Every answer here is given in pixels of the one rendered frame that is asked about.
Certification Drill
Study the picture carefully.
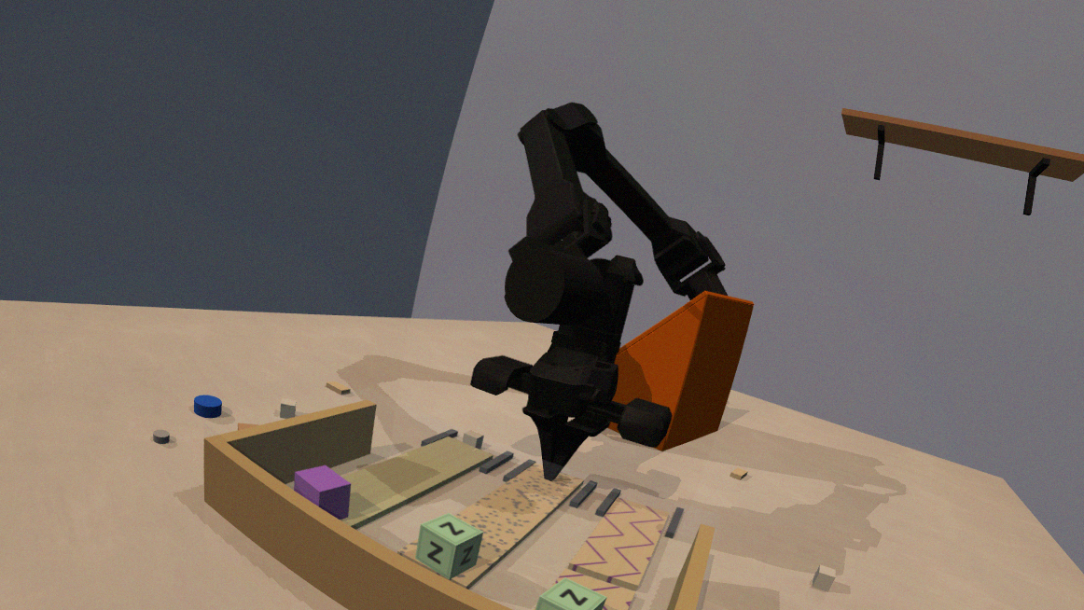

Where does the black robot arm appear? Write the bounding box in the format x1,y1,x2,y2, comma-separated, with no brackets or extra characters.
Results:
505,103,728,418

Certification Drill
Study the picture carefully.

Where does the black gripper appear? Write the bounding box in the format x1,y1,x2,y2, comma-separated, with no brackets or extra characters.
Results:
470,325,673,467

